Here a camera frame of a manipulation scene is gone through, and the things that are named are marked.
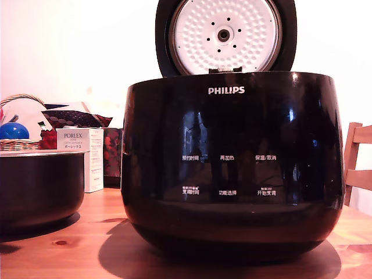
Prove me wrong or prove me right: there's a black Philips rice cooker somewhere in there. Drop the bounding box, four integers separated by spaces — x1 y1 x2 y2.
120 71 346 258

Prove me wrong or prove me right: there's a white patterned cloth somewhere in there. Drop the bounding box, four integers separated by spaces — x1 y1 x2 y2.
0 99 53 137

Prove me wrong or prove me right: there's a blue ball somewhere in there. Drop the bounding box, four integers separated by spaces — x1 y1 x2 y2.
0 122 30 140

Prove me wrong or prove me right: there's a dark red patterned cushion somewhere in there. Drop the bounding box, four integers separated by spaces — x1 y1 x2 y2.
41 109 113 129

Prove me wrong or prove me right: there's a wooden chair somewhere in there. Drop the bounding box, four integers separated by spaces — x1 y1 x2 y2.
343 122 372 207

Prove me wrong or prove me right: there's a red floral patterned box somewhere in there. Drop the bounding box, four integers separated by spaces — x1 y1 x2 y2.
102 127 124 188

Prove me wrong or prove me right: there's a white Porlex box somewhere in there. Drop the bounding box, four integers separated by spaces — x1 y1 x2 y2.
56 127 105 194

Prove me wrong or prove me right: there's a wicker basket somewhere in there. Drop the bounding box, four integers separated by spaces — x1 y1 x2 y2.
0 93 47 152

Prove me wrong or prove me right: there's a dark metallic inner pot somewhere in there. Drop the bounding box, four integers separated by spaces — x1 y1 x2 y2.
0 150 85 230

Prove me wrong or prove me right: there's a black rice cooker lid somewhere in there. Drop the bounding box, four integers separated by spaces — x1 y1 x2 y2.
155 0 298 78

